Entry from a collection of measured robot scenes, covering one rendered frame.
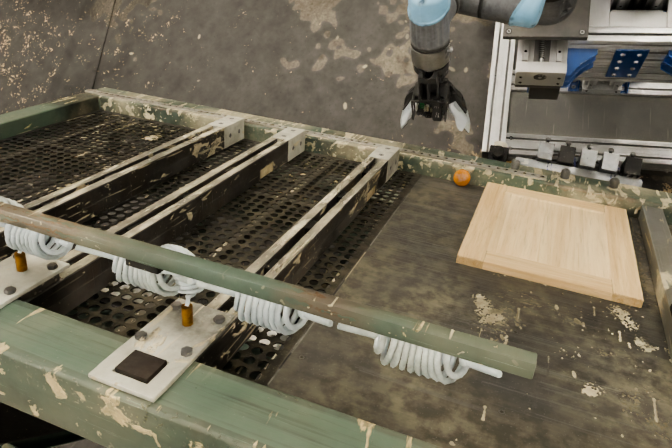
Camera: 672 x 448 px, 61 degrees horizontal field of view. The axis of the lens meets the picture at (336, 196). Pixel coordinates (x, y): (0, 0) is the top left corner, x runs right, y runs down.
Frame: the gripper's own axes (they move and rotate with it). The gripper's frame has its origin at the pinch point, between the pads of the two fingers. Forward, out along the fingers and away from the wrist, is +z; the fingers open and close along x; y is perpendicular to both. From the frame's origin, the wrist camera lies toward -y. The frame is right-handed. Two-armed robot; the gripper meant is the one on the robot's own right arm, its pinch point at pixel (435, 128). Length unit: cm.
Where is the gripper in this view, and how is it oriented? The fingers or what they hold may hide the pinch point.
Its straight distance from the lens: 133.3
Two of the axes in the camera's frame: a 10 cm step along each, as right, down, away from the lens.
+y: -2.6, 7.5, -6.1
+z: 1.6, 6.5, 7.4
